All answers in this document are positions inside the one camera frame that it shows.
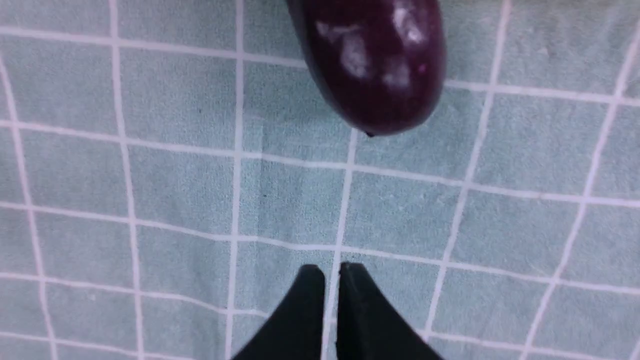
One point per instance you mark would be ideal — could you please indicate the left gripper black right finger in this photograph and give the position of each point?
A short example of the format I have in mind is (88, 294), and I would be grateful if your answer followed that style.
(368, 327)

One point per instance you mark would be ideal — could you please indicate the green checkered tablecloth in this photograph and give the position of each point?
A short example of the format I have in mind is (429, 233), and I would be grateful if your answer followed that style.
(168, 165)

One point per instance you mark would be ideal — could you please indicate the purple eggplant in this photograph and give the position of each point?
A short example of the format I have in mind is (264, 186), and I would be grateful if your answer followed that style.
(380, 64)

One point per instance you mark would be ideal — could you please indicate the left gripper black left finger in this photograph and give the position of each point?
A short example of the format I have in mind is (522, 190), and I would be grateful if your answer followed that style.
(294, 331)

